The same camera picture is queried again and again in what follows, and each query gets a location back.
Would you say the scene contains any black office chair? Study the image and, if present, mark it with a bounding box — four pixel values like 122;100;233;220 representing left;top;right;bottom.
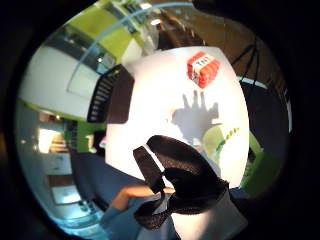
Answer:
86;64;136;125

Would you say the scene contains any red block toy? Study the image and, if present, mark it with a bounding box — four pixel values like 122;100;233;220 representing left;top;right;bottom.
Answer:
186;51;221;89

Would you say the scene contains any black tripod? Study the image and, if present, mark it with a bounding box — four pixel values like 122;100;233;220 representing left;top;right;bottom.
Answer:
231;34;268;88

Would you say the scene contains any green seat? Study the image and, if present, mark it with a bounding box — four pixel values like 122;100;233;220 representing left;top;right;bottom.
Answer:
239;132;285;198

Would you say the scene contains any light green toy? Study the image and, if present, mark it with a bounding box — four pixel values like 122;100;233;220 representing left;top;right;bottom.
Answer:
202;124;242;168

